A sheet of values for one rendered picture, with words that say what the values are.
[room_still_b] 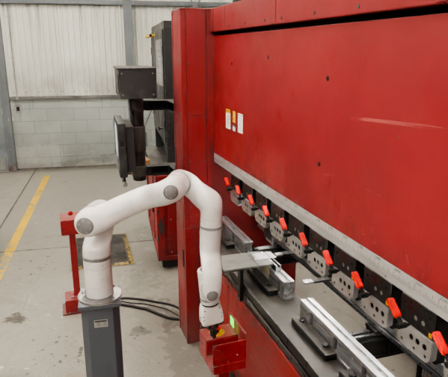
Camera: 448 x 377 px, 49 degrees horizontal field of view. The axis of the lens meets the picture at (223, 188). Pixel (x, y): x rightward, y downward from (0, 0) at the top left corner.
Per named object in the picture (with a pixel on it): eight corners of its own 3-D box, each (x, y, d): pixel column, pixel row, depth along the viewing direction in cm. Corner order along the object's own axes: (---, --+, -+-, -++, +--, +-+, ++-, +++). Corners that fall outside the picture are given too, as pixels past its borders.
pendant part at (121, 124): (116, 164, 369) (113, 115, 359) (132, 162, 372) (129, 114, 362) (120, 178, 327) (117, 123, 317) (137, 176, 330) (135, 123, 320)
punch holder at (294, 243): (286, 247, 229) (288, 213, 224) (303, 244, 231) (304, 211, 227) (301, 259, 215) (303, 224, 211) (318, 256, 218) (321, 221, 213)
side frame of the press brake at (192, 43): (179, 327, 382) (170, 10, 321) (280, 309, 408) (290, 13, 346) (187, 344, 359) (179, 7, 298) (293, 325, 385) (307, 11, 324)
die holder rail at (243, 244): (218, 230, 338) (218, 216, 335) (226, 228, 340) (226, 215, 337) (243, 257, 292) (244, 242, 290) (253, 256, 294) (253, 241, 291)
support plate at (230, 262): (213, 258, 262) (213, 256, 262) (259, 252, 270) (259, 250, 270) (224, 272, 246) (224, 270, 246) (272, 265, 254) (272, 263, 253)
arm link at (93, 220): (93, 231, 218) (78, 244, 202) (80, 206, 215) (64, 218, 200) (194, 191, 207) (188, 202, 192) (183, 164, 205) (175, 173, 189)
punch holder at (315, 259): (307, 264, 210) (308, 227, 206) (324, 261, 213) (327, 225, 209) (324, 279, 197) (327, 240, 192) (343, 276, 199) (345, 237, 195)
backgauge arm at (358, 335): (330, 357, 220) (332, 328, 216) (447, 332, 239) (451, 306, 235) (339, 367, 212) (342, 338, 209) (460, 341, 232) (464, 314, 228)
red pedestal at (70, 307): (62, 304, 416) (53, 210, 394) (93, 300, 423) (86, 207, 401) (63, 316, 398) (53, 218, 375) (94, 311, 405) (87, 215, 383)
